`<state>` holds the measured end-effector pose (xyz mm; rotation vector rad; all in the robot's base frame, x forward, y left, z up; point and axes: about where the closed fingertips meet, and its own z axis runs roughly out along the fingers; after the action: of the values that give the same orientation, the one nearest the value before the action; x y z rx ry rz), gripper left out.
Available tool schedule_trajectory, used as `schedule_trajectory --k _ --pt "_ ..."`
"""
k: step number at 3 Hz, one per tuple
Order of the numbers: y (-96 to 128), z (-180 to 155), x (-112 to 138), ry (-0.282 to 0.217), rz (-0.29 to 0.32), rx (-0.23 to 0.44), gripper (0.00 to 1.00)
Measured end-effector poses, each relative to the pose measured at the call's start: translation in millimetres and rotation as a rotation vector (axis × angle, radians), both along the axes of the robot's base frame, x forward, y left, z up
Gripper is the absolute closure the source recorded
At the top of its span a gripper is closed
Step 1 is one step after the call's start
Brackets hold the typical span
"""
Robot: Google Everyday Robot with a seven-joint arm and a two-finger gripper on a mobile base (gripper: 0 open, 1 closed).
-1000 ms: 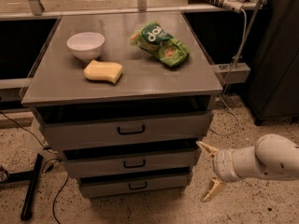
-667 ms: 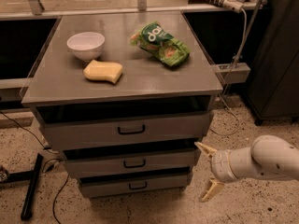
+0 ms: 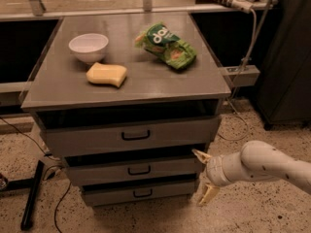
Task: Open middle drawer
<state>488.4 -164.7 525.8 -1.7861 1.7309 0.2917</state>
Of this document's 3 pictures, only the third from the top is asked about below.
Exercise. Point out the grey top drawer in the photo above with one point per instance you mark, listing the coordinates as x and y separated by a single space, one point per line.
132 136

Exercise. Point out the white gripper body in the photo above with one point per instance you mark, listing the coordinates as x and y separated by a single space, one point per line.
214 172

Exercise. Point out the green chip bag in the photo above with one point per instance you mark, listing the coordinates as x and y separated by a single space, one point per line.
165 45

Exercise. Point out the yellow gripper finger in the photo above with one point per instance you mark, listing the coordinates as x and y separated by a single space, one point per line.
209 192
202 156

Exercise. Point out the grey drawer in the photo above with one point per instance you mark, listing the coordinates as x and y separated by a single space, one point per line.
134 170
132 136
139 192

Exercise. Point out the black metal stand foot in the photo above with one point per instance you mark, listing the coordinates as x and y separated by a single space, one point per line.
32 184

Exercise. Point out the grey metal bracket block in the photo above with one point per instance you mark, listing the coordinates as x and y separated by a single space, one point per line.
235 77

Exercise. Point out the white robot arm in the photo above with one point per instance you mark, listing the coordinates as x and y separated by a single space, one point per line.
256 162

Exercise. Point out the grey bottom drawer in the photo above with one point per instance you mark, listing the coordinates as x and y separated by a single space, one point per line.
139 192

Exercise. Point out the yellow sponge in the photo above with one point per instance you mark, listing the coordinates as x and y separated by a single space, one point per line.
106 74

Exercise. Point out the white bowl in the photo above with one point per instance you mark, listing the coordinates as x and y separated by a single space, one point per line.
90 47

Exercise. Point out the grey drawer cabinet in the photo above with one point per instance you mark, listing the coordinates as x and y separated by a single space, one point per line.
61 97

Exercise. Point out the dark cabinet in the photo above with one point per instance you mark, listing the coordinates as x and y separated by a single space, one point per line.
283 91

